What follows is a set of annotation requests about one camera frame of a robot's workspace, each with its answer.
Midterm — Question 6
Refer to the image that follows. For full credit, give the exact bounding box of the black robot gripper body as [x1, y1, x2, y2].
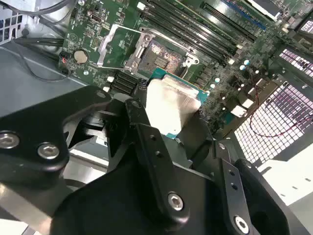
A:
[51, 137, 298, 235]

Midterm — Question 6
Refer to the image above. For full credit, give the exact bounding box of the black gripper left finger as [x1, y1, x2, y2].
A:
[0, 85, 191, 225]

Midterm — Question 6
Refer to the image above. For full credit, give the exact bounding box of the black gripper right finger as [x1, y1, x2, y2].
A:
[175, 112, 253, 235]

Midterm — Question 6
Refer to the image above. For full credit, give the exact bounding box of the silver topped CPU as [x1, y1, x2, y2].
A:
[144, 68, 210, 140]

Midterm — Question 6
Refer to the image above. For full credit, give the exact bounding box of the metal socket cover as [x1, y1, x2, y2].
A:
[96, 23, 151, 74]

